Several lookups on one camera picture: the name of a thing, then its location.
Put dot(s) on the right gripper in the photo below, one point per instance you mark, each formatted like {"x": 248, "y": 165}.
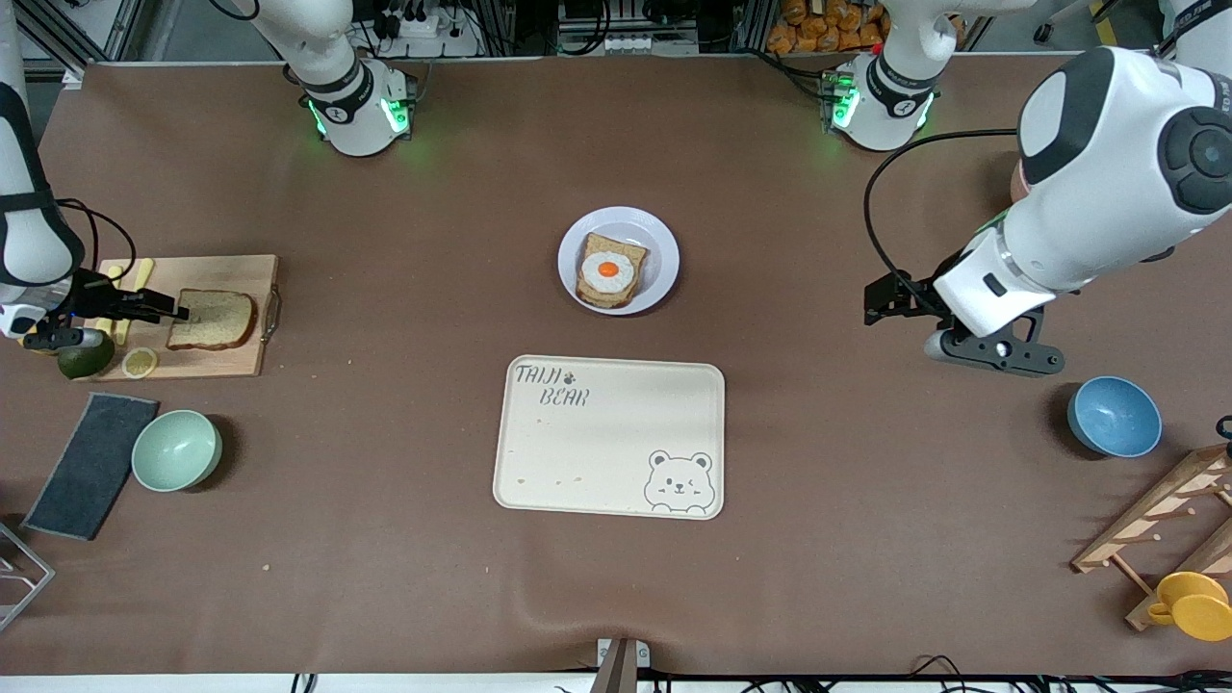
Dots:
{"x": 94, "y": 298}

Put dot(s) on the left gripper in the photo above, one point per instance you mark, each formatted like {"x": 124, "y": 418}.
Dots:
{"x": 915, "y": 293}

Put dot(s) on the plain brown bread slice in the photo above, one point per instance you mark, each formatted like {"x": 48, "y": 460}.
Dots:
{"x": 217, "y": 322}

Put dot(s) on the white round ribbed plate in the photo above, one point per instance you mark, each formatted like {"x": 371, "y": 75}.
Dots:
{"x": 659, "y": 260}

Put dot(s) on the fried egg toy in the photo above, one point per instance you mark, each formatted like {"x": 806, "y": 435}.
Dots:
{"x": 608, "y": 274}

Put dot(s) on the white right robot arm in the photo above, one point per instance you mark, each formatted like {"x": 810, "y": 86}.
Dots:
{"x": 351, "y": 106}

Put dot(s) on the yellow plastic knife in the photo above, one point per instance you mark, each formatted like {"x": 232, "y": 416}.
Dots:
{"x": 144, "y": 271}

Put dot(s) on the lemon slice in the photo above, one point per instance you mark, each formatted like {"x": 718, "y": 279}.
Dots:
{"x": 140, "y": 363}

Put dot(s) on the dark green lime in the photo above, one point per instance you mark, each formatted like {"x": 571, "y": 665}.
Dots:
{"x": 85, "y": 363}

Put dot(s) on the wooden cutting board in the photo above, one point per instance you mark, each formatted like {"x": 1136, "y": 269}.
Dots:
{"x": 221, "y": 274}

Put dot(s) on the mint green bowl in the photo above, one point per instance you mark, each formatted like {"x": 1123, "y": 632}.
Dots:
{"x": 175, "y": 450}

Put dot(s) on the dark grey cloth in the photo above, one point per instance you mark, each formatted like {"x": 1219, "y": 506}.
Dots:
{"x": 91, "y": 462}

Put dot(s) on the blue bowl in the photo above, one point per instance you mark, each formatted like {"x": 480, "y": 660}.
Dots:
{"x": 1115, "y": 416}

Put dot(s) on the orange snack bags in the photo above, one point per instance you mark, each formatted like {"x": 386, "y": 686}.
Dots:
{"x": 818, "y": 24}

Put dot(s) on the wooden peg mug rack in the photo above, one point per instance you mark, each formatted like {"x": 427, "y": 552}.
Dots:
{"x": 1155, "y": 515}

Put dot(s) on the cream bear print tray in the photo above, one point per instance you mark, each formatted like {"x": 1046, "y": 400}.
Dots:
{"x": 606, "y": 443}

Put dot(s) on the white power strip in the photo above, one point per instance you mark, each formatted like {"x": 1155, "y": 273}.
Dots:
{"x": 423, "y": 29}

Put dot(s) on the yellow mug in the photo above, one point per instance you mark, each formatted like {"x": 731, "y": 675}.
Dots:
{"x": 1198, "y": 606}

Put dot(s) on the metal table edge bracket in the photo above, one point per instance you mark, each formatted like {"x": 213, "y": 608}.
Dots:
{"x": 621, "y": 664}

